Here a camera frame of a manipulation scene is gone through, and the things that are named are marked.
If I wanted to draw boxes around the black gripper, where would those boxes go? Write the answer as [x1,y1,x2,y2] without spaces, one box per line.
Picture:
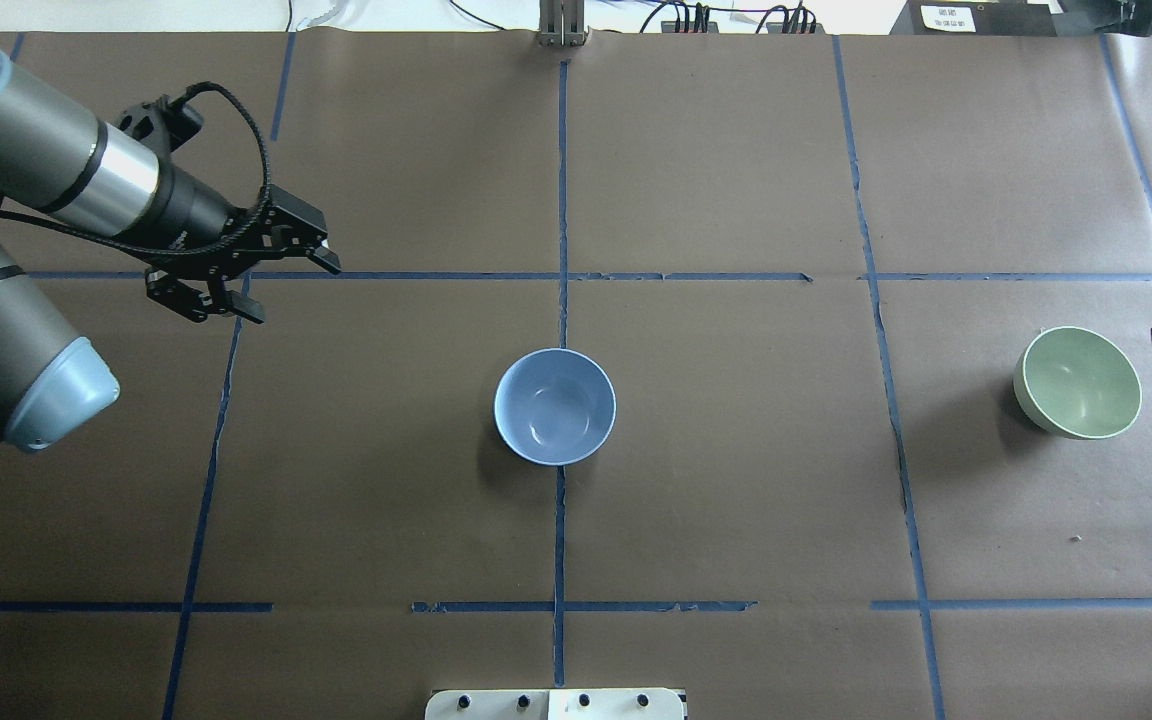
[143,184,343,324]

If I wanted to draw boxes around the green bowl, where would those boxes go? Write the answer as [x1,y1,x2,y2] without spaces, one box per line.
[1011,325,1143,441]

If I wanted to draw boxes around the blue bowl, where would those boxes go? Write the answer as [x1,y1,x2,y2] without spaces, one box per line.
[493,348,620,468]

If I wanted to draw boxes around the black box with label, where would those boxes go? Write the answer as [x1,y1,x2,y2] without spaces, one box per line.
[888,1,1058,37]

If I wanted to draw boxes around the black power strip left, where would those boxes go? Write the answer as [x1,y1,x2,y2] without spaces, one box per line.
[641,1,721,35]

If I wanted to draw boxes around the black power strip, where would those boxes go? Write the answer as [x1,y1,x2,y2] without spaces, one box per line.
[641,1,721,35]
[755,3,826,35]

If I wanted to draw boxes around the black power strip right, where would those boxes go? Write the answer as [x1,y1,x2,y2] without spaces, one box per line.
[755,3,826,35]

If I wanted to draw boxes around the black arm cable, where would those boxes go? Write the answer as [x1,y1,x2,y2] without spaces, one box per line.
[0,82,273,263]

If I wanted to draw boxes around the aluminium frame post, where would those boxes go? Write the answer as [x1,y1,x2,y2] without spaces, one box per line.
[536,0,589,47]

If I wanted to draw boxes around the white pedestal base plate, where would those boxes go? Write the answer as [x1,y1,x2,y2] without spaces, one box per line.
[424,687,689,719]

